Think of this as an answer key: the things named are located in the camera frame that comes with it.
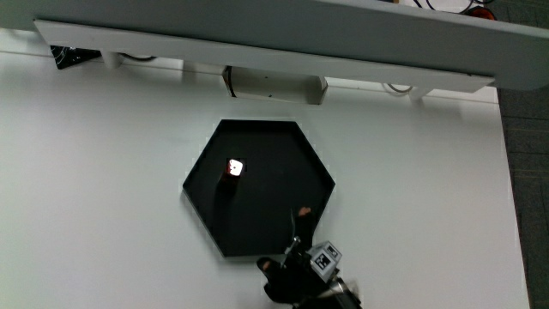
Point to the person's right hand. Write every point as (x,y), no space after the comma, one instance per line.
(300,274)

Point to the black hexagonal plate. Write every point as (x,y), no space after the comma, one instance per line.
(274,193)

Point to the small white object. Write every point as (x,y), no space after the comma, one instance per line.
(231,173)

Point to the person's right forearm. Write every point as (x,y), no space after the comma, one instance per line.
(339,298)

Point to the white box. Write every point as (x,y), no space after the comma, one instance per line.
(274,88)

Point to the white overhead shelf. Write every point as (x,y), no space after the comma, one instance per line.
(300,38)

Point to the black marker board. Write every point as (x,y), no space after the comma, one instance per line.
(70,56)

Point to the orange object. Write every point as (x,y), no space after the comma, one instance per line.
(482,13)

